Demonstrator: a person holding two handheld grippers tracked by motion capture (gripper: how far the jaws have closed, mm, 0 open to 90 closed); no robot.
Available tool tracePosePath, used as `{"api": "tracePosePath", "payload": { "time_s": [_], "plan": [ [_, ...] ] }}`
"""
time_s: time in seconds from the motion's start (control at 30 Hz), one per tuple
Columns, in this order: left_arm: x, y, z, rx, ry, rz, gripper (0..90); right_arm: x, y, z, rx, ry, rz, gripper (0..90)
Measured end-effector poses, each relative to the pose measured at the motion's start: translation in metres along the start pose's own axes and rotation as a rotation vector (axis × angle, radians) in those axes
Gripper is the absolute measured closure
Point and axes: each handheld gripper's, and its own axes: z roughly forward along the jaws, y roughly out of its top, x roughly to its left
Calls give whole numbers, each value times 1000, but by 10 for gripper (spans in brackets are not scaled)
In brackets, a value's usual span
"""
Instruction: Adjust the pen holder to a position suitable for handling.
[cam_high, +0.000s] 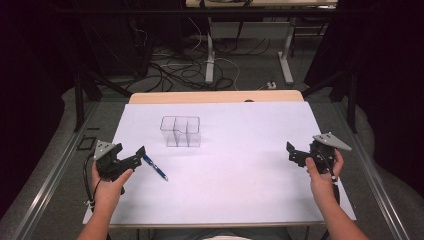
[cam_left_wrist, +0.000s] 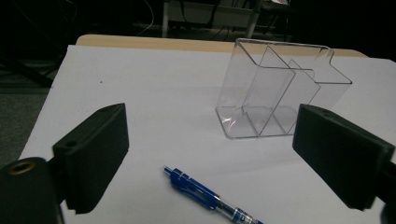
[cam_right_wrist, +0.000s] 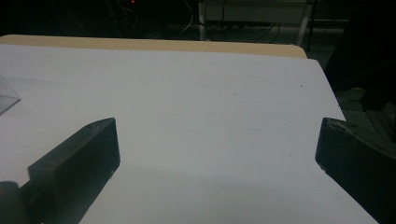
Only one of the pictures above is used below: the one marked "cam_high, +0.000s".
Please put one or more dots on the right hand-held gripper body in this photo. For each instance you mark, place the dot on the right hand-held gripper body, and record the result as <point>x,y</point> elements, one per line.
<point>324,156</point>

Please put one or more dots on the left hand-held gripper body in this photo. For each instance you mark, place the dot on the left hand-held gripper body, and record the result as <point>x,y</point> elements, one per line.
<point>108,163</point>

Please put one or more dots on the blue pen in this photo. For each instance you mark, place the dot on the blue pen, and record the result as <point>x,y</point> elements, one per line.
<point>156,169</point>

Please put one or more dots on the clear plastic pen holder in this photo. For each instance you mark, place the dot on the clear plastic pen holder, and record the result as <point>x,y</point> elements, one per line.
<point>181,131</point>

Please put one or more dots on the person's left hand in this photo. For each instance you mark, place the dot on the person's left hand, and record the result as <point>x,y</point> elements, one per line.
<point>107,193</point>

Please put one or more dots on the person's right hand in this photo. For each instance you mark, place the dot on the person's right hand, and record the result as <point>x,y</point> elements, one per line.
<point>322,186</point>

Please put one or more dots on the black metal stand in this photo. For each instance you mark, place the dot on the black metal stand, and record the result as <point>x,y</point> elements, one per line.
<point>79,100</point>
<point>351,100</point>

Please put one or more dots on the white power strip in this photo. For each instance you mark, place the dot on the white power strip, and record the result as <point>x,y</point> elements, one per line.
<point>271,85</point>

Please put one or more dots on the white table mat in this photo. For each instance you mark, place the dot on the white table mat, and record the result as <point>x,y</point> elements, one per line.
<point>226,180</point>

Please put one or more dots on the black curtain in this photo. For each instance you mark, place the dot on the black curtain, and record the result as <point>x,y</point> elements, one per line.
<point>30,83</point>
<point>393,83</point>

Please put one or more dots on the white desk with metal legs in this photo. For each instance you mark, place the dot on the white desk with metal legs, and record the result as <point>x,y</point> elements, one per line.
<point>210,60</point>

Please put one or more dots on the metal floor rail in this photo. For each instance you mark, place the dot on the metal floor rail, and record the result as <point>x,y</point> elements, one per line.
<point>376,180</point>
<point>50,181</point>

